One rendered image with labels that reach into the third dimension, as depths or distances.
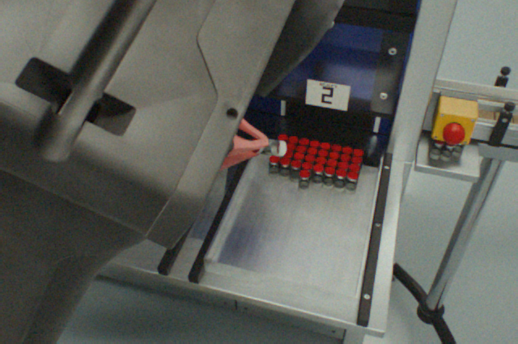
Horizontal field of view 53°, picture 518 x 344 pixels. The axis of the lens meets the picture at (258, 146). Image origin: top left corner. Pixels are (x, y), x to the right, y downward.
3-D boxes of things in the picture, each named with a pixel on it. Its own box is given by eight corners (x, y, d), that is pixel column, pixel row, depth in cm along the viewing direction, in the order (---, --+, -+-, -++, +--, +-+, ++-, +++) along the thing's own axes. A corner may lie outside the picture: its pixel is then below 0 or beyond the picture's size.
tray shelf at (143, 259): (124, 93, 131) (122, 87, 130) (406, 145, 117) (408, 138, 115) (4, 239, 97) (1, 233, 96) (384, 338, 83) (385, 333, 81)
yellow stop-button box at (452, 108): (431, 117, 108) (439, 89, 104) (468, 124, 107) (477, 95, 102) (430, 140, 103) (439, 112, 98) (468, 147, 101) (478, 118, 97)
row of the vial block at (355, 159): (275, 155, 111) (276, 139, 108) (359, 172, 107) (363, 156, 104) (273, 162, 109) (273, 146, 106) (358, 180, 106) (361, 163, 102)
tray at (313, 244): (261, 145, 114) (261, 133, 112) (380, 169, 108) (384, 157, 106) (205, 270, 90) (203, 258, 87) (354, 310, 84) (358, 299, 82)
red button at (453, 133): (440, 132, 102) (445, 116, 100) (461, 136, 102) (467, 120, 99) (439, 144, 100) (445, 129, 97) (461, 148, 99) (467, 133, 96)
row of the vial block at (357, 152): (278, 149, 113) (279, 133, 109) (361, 165, 109) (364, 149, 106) (276, 155, 111) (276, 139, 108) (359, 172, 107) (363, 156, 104)
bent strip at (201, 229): (214, 184, 105) (213, 163, 101) (229, 186, 105) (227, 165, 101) (189, 237, 95) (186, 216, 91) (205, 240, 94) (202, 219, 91)
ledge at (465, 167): (418, 129, 120) (419, 124, 119) (476, 140, 118) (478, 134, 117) (413, 171, 111) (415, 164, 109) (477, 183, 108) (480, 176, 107)
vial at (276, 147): (286, 138, 71) (260, 134, 68) (288, 154, 70) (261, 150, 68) (277, 143, 72) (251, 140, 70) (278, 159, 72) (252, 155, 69)
